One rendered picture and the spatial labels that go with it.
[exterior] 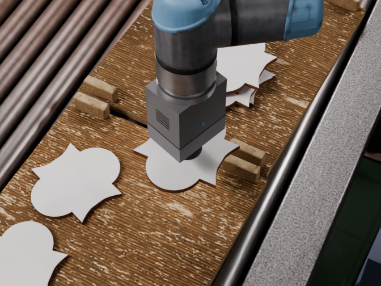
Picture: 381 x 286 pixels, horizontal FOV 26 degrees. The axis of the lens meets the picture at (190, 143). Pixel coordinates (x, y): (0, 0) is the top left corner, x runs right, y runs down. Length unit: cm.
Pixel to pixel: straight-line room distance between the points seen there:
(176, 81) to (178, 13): 11
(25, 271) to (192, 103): 36
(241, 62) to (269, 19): 44
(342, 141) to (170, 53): 48
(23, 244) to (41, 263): 4
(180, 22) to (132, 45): 54
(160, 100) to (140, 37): 44
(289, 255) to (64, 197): 34
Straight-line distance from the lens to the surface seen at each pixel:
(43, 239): 122
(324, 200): 129
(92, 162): 128
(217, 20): 92
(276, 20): 94
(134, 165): 128
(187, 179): 112
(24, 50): 149
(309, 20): 95
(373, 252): 231
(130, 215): 123
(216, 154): 114
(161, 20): 92
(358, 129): 138
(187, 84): 98
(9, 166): 134
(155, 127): 108
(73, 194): 125
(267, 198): 127
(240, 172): 126
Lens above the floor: 198
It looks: 53 degrees down
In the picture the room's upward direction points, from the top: straight up
